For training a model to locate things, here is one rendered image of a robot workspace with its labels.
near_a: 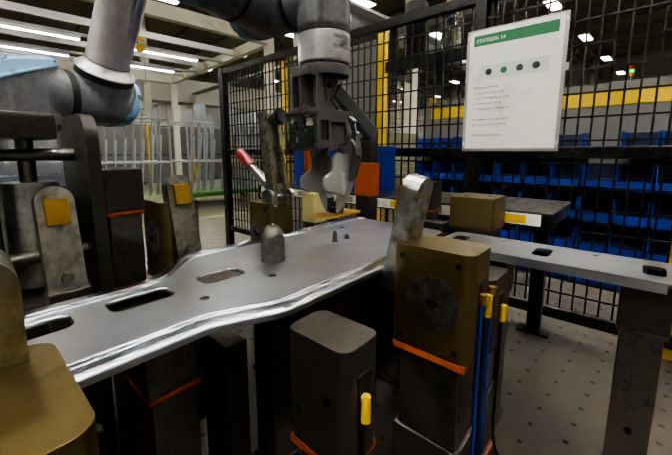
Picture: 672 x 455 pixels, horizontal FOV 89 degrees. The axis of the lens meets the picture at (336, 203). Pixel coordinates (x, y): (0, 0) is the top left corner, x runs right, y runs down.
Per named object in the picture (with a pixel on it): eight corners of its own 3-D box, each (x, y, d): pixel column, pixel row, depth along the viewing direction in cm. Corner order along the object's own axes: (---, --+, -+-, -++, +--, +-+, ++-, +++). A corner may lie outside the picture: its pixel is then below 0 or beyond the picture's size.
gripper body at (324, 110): (283, 153, 50) (280, 67, 48) (323, 152, 57) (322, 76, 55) (321, 153, 45) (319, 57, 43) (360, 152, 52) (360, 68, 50)
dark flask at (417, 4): (420, 58, 106) (422, -5, 104) (399, 62, 111) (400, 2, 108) (431, 63, 112) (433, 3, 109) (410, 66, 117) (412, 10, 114)
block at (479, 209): (481, 383, 66) (493, 198, 61) (441, 366, 71) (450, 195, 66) (494, 364, 72) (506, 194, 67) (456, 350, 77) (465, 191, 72)
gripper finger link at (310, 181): (293, 212, 53) (294, 152, 51) (320, 207, 58) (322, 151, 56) (307, 215, 51) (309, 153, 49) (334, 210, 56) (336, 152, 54)
